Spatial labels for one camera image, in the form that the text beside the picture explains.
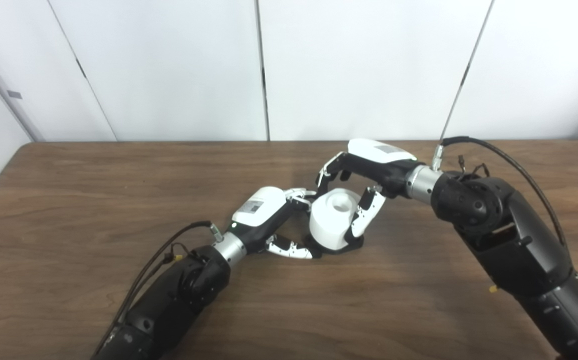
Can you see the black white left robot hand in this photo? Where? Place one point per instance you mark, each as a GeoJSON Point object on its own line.
{"type": "Point", "coordinates": [261, 207]}

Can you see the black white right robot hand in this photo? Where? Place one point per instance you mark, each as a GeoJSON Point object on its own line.
{"type": "Point", "coordinates": [379, 160]}

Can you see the round white plastic piece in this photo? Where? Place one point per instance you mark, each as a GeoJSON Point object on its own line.
{"type": "Point", "coordinates": [329, 225]}

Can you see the black plastic holder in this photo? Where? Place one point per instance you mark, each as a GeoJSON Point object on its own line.
{"type": "Point", "coordinates": [355, 246]}

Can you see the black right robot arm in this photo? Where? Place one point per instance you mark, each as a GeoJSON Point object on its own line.
{"type": "Point", "coordinates": [514, 245]}

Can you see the small gray wall tag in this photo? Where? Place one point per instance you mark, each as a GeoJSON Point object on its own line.
{"type": "Point", "coordinates": [14, 94]}

